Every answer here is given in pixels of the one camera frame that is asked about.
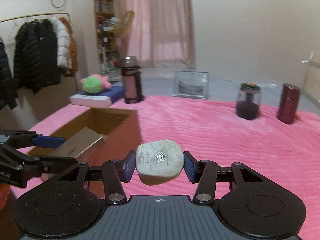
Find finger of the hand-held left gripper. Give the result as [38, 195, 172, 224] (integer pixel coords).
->
[0, 144, 79, 188]
[0, 129, 67, 149]

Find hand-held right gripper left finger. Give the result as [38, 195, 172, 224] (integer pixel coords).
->
[22, 150, 137, 205]

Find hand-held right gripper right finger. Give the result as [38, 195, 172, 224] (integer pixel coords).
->
[184, 151, 299, 205]

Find brown cardboard box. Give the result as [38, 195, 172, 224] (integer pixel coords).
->
[26, 107, 143, 188]

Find beige box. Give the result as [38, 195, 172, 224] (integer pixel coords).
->
[53, 127, 104, 162]

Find white power adapter plug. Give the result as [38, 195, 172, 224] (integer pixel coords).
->
[135, 139, 185, 185]

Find pink ribbed blanket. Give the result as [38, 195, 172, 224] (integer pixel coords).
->
[10, 95, 320, 240]

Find white flat box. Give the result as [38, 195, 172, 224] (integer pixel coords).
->
[69, 94, 112, 107]

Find green pink plush toy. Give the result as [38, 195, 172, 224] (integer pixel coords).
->
[79, 74, 112, 95]

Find blue flat box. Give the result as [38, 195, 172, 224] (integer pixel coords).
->
[100, 85, 125, 103]

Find black puffer jacket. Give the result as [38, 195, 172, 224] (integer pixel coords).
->
[35, 19, 62, 87]
[14, 21, 42, 94]
[0, 40, 19, 110]

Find glass teapot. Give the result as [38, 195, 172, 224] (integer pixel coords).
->
[236, 82, 262, 120]

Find brown puffer jacket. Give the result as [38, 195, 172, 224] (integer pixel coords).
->
[60, 17, 78, 77]

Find white puffer jacket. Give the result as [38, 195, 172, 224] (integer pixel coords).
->
[51, 16, 73, 69]

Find dark red canister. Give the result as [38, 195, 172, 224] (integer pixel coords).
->
[276, 84, 300, 125]

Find beige standing fan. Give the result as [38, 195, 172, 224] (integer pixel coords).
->
[110, 10, 135, 40]

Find pink curtain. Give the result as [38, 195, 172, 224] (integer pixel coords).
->
[114, 0, 196, 68]

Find bookshelf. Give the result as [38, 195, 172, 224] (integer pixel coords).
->
[94, 0, 120, 80]

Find silver picture frame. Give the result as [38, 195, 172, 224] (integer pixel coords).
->
[174, 70, 210, 100]

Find metal clothes rail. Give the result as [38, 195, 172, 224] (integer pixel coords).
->
[0, 12, 70, 23]

